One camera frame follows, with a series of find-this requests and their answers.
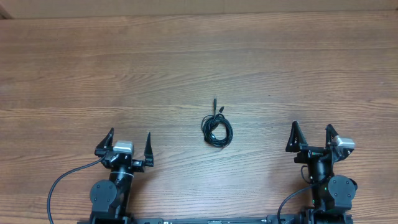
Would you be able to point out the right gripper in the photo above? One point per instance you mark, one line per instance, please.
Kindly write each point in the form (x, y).
(313, 152)

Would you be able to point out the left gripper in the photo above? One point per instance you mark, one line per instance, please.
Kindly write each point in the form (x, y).
(147, 161)

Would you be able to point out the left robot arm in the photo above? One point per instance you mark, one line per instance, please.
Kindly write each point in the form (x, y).
(110, 197)

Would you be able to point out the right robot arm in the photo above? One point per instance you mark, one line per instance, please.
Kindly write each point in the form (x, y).
(332, 194)

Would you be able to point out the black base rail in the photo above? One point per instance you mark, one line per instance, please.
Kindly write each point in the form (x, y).
(270, 219)

